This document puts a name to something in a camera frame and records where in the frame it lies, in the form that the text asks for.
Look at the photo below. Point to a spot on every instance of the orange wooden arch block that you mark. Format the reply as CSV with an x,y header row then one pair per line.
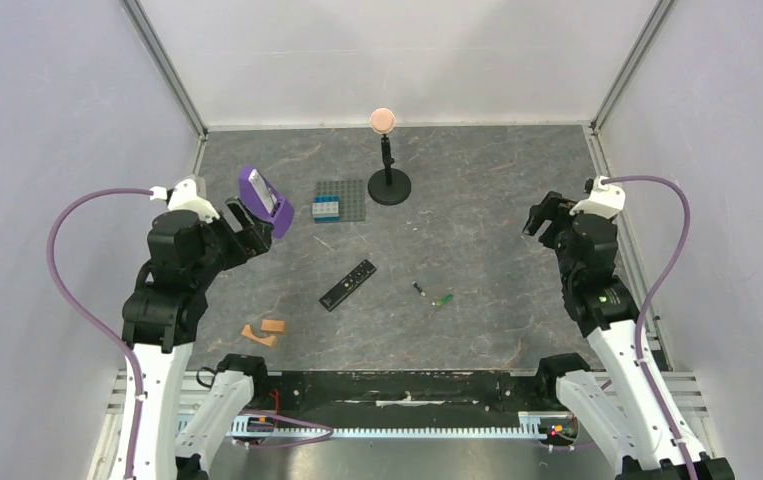
x,y
266,340

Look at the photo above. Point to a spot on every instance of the black base frame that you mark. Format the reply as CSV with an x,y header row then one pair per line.
x,y
405,398

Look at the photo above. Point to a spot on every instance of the grey lego baseplate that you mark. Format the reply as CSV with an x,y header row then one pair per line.
x,y
351,194

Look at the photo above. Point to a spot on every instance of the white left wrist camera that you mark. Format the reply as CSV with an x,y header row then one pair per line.
x,y
187,194

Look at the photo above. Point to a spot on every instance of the white cable duct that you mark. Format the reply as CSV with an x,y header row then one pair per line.
x,y
527,428

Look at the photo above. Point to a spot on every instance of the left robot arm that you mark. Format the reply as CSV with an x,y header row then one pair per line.
x,y
160,323

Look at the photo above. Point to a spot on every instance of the black stand with pink ball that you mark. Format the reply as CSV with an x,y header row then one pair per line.
x,y
388,186

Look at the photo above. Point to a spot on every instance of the black AAA battery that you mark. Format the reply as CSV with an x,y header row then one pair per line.
x,y
419,289

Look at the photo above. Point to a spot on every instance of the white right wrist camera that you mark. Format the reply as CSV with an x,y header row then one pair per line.
x,y
604,199

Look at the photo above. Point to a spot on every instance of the green AAA battery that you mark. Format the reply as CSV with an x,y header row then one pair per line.
x,y
443,300

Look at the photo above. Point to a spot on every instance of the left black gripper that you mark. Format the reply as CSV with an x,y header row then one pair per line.
x,y
254,237

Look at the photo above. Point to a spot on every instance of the purple metronome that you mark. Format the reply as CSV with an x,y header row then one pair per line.
x,y
264,201

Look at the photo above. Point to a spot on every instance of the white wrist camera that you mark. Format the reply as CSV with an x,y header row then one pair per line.
x,y
604,199
187,194

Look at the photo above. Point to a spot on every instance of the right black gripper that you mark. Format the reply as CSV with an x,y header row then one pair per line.
x,y
554,216

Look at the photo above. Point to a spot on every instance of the blue white lego bricks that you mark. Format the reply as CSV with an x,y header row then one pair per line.
x,y
326,209

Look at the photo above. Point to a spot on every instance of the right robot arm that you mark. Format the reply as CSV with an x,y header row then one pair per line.
x,y
642,434

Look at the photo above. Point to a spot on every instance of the black remote control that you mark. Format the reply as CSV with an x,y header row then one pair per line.
x,y
347,285

